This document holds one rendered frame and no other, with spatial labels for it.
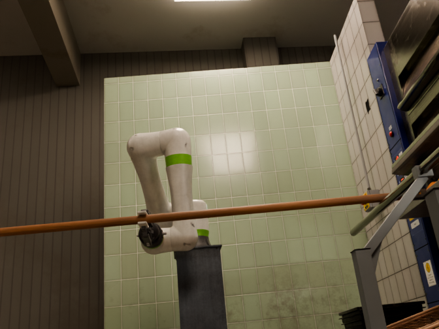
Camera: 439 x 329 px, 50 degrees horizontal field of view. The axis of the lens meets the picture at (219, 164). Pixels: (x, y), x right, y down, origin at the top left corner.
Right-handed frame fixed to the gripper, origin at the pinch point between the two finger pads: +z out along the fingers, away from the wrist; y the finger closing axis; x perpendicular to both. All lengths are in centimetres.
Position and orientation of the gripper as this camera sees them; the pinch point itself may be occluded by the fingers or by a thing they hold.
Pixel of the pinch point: (143, 219)
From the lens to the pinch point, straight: 168.2
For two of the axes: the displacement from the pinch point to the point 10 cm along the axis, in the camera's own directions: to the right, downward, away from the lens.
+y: 0.9, 9.3, -3.7
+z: 0.2, -3.7, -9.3
